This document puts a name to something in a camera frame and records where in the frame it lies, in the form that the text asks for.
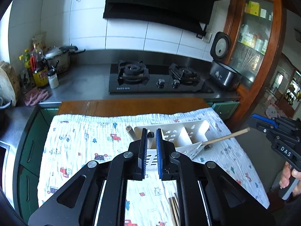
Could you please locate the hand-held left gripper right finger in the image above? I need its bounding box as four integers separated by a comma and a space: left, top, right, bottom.
156, 128, 275, 226

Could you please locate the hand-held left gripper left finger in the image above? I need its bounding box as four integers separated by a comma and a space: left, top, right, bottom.
28, 128, 148, 226

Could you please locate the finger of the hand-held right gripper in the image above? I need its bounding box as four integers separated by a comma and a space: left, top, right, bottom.
249, 118, 270, 135
251, 114, 277, 126

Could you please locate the wooden handle utensil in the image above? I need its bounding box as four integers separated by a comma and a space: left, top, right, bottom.
126, 125, 154, 150

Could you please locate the slotted spatula wooden handle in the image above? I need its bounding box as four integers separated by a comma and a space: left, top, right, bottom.
176, 128, 251, 160

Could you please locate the white plastic utensil holder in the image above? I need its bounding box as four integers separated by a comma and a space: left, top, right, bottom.
134, 120, 210, 172

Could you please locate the bunch of wooden chopsticks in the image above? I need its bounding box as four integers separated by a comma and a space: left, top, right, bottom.
168, 192, 181, 226

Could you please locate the person's right hand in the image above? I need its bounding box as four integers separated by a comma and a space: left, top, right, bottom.
280, 161, 301, 189

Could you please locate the green cabinet door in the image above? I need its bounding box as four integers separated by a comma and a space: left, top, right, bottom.
207, 101, 240, 123

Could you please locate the printed white blanket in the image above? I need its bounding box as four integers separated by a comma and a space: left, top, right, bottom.
38, 108, 270, 226

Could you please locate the black rice cooker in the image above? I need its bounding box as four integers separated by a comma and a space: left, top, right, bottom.
209, 32, 242, 91

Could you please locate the black gas stove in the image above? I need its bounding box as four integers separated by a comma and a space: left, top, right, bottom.
109, 60, 215, 95

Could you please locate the wooden glass door cabinet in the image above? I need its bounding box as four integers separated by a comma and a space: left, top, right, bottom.
222, 0, 288, 132

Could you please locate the yellow box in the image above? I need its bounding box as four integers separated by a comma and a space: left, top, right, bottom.
245, 1, 260, 16

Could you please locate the green lower cabinet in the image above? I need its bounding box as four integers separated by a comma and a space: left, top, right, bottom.
19, 108, 59, 222

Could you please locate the white lidded jar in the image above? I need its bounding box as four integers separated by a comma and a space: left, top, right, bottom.
48, 69, 59, 89

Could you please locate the pink rag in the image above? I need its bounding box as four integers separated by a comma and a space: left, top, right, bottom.
24, 87, 52, 106

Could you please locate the steel pressure cooker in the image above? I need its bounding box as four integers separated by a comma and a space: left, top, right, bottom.
45, 46, 86, 74

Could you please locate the black range hood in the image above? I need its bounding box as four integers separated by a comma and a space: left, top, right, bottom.
103, 0, 237, 34

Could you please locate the round wooden cutting board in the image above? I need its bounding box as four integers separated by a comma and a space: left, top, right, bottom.
0, 61, 20, 106

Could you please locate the snack bag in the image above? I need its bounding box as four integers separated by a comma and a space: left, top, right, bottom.
32, 32, 47, 50

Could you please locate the wall socket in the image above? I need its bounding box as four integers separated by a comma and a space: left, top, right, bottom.
196, 33, 212, 43

